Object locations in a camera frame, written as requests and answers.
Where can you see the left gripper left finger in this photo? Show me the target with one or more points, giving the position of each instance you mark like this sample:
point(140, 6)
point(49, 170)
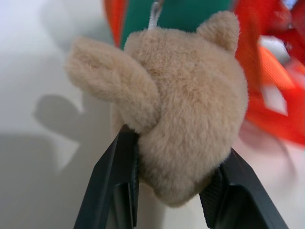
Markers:
point(112, 186)

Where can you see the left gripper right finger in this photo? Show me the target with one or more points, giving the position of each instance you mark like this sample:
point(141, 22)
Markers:
point(240, 202)

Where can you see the green and orange backpack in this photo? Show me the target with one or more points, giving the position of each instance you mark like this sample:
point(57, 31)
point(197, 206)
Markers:
point(181, 12)

